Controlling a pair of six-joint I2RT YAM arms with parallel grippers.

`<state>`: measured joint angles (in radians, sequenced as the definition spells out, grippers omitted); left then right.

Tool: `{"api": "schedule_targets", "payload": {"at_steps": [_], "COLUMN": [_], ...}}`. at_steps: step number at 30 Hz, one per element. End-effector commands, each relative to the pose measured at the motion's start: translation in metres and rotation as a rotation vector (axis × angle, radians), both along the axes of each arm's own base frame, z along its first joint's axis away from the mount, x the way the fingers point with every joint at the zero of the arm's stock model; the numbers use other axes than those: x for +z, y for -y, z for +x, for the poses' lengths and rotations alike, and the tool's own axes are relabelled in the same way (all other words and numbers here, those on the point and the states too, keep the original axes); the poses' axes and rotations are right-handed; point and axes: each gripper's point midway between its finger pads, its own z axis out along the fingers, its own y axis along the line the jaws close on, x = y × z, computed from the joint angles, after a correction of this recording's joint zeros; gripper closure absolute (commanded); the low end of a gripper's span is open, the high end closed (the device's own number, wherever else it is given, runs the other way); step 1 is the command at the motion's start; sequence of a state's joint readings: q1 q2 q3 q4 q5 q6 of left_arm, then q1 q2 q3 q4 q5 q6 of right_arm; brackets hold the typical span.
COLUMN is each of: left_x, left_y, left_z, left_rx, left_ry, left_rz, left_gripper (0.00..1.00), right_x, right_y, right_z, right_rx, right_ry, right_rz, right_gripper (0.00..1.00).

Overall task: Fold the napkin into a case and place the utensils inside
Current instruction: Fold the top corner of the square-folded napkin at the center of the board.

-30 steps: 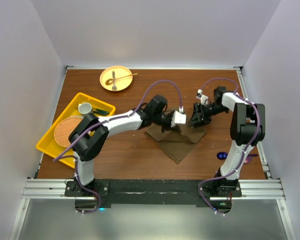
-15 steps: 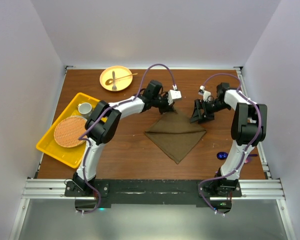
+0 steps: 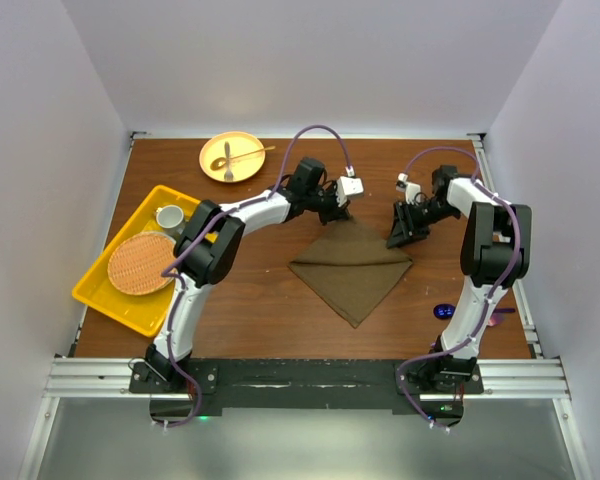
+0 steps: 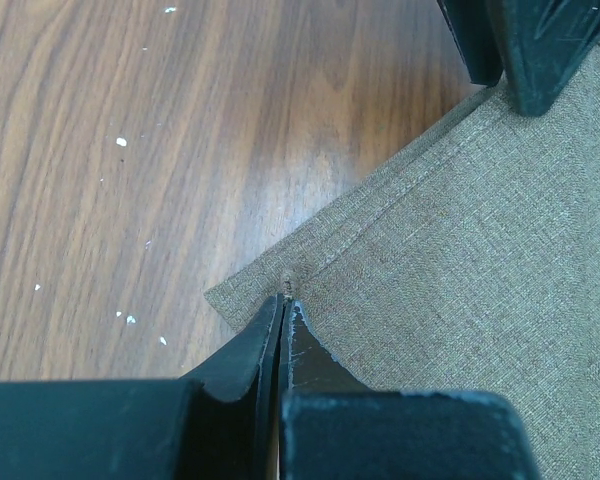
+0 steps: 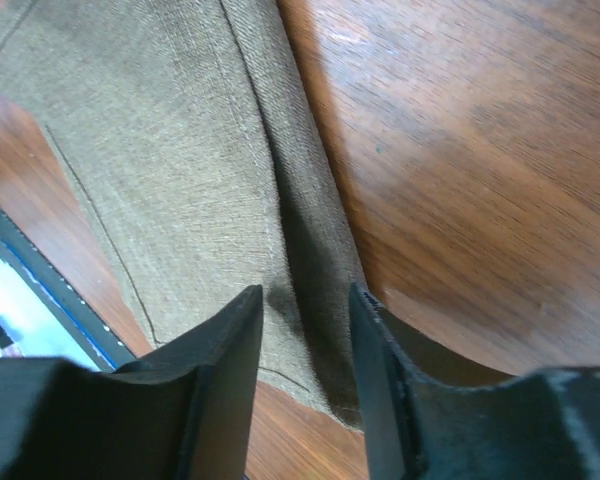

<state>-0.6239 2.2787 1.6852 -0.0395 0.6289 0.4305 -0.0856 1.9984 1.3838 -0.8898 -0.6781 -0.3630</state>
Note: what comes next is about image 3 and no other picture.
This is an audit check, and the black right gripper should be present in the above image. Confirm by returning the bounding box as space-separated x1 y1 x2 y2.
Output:
387 199 461 248

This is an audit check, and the brown cloth napkin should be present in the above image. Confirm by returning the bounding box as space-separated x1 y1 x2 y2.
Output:
289 219 413 328

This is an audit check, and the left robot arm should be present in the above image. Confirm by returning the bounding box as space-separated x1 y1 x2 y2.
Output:
144 157 364 392

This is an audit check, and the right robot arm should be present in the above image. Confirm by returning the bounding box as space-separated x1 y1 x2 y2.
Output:
387 165 532 393

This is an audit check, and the iridescent blue spoon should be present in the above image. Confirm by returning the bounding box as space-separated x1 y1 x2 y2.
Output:
433 303 455 320

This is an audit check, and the silver fork on plate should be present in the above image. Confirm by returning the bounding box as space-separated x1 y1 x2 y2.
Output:
224 141 234 182

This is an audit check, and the beige round plate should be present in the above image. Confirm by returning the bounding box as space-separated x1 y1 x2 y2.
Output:
198 131 268 183

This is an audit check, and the gold spoon on plate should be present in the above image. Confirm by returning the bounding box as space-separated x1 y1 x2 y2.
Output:
210 146 276 171

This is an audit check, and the iridescent purple fork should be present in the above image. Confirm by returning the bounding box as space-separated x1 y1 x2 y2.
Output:
487 312 512 327

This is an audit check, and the grey mug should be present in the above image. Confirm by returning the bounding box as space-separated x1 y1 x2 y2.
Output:
155 205 186 237

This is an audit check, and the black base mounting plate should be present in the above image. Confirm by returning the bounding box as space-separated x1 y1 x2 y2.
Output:
128 359 484 420

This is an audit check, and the yellow plastic tray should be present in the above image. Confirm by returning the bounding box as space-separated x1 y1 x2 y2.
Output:
72 185 199 337

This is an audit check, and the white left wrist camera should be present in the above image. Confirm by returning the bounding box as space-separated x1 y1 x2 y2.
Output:
336 176 364 204

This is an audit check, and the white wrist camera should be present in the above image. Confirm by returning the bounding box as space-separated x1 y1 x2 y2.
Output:
396 172 421 203
336 176 364 204

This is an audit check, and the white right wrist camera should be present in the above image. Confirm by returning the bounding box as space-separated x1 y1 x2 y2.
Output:
396 172 421 203

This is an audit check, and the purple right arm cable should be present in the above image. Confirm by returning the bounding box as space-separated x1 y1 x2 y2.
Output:
394 146 524 431

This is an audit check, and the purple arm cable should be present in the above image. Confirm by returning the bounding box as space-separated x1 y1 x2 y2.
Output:
149 123 356 429
394 146 524 431

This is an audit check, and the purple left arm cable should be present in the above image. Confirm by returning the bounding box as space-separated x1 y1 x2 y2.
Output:
149 123 356 429

